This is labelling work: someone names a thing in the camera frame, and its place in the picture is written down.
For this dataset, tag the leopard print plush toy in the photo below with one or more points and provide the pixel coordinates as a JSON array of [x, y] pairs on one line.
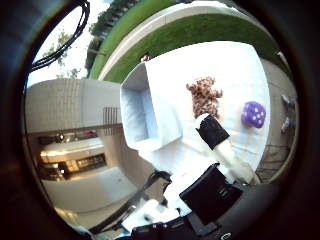
[[204, 96]]

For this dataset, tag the grey fabric container bin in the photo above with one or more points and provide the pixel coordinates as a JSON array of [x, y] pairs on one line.
[[136, 113]]

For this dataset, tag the purple plush dice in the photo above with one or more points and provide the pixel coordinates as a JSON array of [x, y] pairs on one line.
[[253, 114]]

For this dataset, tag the person in blue shirt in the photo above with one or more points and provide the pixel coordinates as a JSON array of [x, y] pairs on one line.
[[287, 124]]

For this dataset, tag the white striped tablecloth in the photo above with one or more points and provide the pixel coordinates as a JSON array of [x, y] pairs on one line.
[[226, 70]]

